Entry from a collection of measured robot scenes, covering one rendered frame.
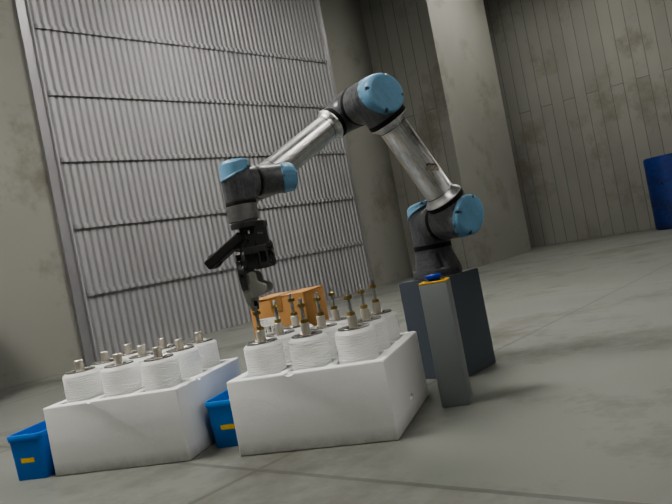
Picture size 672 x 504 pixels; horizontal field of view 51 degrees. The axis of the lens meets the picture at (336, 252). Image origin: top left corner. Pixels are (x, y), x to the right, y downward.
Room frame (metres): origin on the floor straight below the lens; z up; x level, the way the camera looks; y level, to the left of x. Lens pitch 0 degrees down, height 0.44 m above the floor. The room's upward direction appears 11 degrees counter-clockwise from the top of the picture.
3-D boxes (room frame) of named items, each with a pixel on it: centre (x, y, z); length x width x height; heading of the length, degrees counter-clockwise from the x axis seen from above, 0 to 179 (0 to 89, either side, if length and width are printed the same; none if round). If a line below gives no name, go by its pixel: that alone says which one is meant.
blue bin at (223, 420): (1.90, 0.31, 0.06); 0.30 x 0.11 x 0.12; 164
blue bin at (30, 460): (1.96, 0.86, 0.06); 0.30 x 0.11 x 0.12; 165
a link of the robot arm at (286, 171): (1.76, 0.13, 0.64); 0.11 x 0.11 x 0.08; 31
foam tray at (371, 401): (1.77, 0.07, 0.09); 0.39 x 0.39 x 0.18; 72
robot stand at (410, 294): (2.15, -0.30, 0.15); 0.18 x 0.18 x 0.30; 49
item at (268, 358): (1.70, 0.22, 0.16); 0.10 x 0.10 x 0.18
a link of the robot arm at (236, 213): (1.70, 0.20, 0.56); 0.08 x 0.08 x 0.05
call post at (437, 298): (1.76, -0.23, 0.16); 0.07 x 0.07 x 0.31; 72
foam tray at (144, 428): (1.94, 0.58, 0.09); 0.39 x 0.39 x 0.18; 75
